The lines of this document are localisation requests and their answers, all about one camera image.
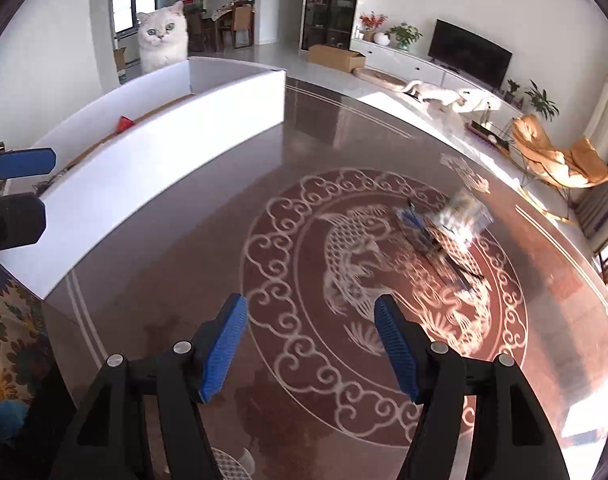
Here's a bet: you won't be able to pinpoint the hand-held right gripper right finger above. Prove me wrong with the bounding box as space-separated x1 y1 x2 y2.
373 294 571 480

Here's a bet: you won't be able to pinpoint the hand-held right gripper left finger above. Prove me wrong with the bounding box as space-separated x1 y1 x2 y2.
49 294 248 480

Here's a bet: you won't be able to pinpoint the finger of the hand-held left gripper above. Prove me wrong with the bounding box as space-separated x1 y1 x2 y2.
0 146 57 188
0 192 47 253

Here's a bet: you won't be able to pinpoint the white cardboard container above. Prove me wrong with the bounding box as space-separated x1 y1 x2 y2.
0 56 287 301

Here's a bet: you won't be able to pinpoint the floral cloth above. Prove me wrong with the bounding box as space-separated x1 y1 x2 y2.
0 255 52 406

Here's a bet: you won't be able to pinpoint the white cat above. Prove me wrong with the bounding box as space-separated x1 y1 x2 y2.
135 2 189 75
401 79 487 121

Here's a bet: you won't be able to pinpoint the blue cloth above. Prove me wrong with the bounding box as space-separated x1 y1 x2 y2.
0 400 30 441

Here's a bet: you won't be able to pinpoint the grey curtain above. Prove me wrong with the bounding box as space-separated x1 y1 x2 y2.
574 180 608 271

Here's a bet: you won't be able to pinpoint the orange lounge chair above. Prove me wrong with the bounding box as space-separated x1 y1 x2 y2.
511 112 608 221

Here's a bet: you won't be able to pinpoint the wooden dining chair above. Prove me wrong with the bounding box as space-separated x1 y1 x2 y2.
231 4 255 50

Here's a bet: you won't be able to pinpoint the beige cat scratch board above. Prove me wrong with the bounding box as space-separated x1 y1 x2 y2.
353 67 410 92

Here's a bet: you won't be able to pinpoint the white television cabinet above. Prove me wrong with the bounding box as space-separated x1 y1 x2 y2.
351 37 530 116

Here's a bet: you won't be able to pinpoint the large leafy potted plant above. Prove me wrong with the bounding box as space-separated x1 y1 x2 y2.
524 80 560 121

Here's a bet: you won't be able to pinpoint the cardboard box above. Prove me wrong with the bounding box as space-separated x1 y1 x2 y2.
307 44 367 73

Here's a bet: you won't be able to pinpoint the black television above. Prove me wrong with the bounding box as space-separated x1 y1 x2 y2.
428 18 514 91

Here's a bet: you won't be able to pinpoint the green potted plant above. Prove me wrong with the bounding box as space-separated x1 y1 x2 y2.
386 22 424 52

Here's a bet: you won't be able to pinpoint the cloth-covered standing air conditioner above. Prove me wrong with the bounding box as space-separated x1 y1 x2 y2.
584 60 608 151

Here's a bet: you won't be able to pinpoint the red flowers in vase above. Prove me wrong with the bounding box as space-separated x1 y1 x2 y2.
359 11 389 41

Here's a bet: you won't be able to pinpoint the dark glass display cabinet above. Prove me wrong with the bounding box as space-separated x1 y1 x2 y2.
300 0 365 53

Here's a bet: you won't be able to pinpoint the black wire floor stand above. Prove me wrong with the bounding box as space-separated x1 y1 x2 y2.
465 102 512 153

